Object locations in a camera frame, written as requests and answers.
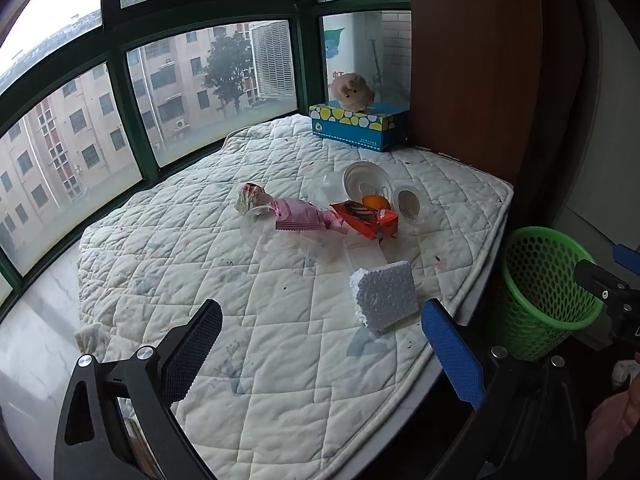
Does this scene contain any clear plastic dome cup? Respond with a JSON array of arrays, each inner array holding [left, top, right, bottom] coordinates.
[[392, 184, 432, 224]]

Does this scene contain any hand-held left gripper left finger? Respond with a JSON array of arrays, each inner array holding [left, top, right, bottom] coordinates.
[[54, 299, 224, 480]]

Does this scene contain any beige plush toy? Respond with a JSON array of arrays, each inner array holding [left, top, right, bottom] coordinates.
[[332, 72, 377, 111]]

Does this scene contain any white foam block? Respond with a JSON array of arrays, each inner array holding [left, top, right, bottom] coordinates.
[[348, 261, 418, 332]]

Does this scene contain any blue spotted tissue box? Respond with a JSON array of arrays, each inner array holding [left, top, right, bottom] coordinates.
[[308, 101, 408, 153]]

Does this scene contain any apartment building outside window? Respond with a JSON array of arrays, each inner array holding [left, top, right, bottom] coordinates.
[[0, 22, 251, 281]]

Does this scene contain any crumpled red white wrapper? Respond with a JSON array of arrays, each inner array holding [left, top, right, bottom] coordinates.
[[235, 182, 274, 216]]

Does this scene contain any person's right hand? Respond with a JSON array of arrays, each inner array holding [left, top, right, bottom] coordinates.
[[589, 379, 640, 442]]

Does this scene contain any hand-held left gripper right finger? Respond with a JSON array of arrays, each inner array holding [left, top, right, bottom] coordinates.
[[421, 299, 596, 480]]

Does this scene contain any outdoor air conditioner unit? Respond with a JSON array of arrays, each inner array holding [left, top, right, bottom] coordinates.
[[249, 20, 297, 102]]

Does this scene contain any brown wooden cabinet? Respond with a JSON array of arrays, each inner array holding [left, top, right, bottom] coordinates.
[[406, 0, 576, 187]]

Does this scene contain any clear plastic bowl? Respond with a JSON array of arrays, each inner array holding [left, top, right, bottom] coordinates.
[[240, 205, 282, 251]]

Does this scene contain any white crumpled paper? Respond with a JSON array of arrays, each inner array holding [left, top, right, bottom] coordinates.
[[611, 359, 640, 390]]

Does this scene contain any clear plastic tray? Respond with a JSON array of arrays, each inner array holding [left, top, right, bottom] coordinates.
[[294, 231, 352, 275]]

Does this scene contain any orange snack wrapper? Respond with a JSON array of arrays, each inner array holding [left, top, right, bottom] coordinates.
[[329, 200, 400, 241]]

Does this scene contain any pink snack wrapper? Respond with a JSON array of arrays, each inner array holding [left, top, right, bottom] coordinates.
[[270, 198, 347, 234]]

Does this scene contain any tree outside window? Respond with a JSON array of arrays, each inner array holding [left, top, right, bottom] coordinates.
[[202, 30, 254, 117]]

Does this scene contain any green window frame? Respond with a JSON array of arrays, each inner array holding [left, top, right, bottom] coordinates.
[[0, 0, 413, 311]]

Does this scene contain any white quilted mattress pad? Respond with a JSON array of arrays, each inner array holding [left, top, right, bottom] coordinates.
[[75, 112, 516, 463]]

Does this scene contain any clear plastic lid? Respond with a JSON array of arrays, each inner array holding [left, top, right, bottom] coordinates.
[[309, 172, 347, 207]]

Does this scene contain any green plastic wastebasket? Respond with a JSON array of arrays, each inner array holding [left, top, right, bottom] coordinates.
[[492, 226, 606, 362]]

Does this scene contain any white plastic lid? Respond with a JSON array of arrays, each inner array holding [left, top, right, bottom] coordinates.
[[342, 161, 394, 201]]

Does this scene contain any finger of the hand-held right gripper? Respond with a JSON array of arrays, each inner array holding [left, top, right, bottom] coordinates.
[[614, 243, 640, 267], [574, 259, 640, 311]]

